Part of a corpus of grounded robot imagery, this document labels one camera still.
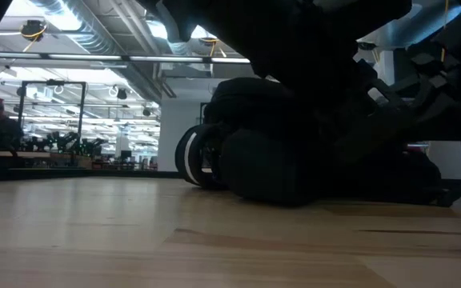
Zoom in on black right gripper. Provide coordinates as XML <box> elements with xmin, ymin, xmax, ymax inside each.
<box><xmin>334</xmin><ymin>11</ymin><xmax>461</xmax><ymax>161</ymax></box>

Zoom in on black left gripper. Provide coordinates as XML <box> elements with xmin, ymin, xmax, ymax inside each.
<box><xmin>138</xmin><ymin>0</ymin><xmax>411</xmax><ymax>81</ymax></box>

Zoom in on black backpack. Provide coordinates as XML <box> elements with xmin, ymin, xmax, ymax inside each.
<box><xmin>174</xmin><ymin>76</ymin><xmax>461</xmax><ymax>208</ymax></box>

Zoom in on long ceiling light bar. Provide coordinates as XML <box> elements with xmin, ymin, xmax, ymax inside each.
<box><xmin>0</xmin><ymin>50</ymin><xmax>251</xmax><ymax>65</ymax></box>

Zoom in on wooden background table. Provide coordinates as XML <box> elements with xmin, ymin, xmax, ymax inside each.
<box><xmin>0</xmin><ymin>148</ymin><xmax>95</xmax><ymax>170</ymax></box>

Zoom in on black yellow cable reel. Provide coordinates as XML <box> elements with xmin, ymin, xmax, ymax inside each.
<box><xmin>200</xmin><ymin>36</ymin><xmax>220</xmax><ymax>57</ymax></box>
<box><xmin>19</xmin><ymin>18</ymin><xmax>48</xmax><ymax>43</ymax></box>

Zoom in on yellow hanging cable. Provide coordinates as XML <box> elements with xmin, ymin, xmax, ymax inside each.
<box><xmin>439</xmin><ymin>0</ymin><xmax>451</xmax><ymax>64</ymax></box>

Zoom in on silver ribbed ventilation duct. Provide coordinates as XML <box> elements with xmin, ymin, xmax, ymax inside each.
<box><xmin>28</xmin><ymin>0</ymin><xmax>163</xmax><ymax>103</ymax></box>

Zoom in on black background rig frame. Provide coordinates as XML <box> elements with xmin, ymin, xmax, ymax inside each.
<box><xmin>16</xmin><ymin>78</ymin><xmax>88</xmax><ymax>155</ymax></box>

